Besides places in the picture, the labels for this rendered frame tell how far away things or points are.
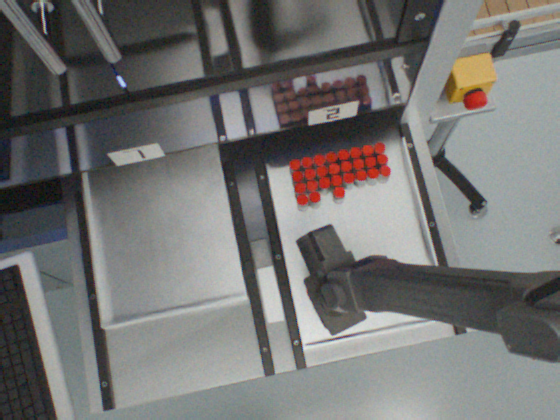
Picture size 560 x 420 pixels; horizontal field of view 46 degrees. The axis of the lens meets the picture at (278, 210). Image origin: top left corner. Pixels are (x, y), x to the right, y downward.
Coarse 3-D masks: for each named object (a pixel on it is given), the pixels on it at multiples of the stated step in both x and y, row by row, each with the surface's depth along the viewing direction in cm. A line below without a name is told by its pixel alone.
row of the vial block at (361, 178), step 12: (372, 168) 119; (384, 168) 119; (312, 180) 119; (324, 180) 119; (336, 180) 119; (348, 180) 118; (360, 180) 118; (372, 180) 120; (384, 180) 121; (300, 192) 118; (324, 192) 121
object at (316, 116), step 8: (344, 104) 109; (352, 104) 110; (312, 112) 110; (320, 112) 110; (328, 112) 111; (344, 112) 112; (352, 112) 113; (312, 120) 113; (320, 120) 114; (328, 120) 114
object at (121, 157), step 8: (112, 152) 109; (120, 152) 109; (128, 152) 110; (136, 152) 110; (144, 152) 111; (152, 152) 112; (160, 152) 112; (120, 160) 112; (128, 160) 113; (136, 160) 114
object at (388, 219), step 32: (288, 192) 123; (352, 192) 123; (384, 192) 122; (416, 192) 119; (288, 224) 122; (320, 224) 121; (352, 224) 121; (384, 224) 121; (416, 224) 121; (288, 256) 120; (416, 256) 119; (320, 320) 117; (384, 320) 116; (416, 320) 116
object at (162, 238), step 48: (96, 192) 125; (144, 192) 124; (192, 192) 124; (96, 240) 122; (144, 240) 122; (192, 240) 121; (96, 288) 117; (144, 288) 120; (192, 288) 119; (240, 288) 119
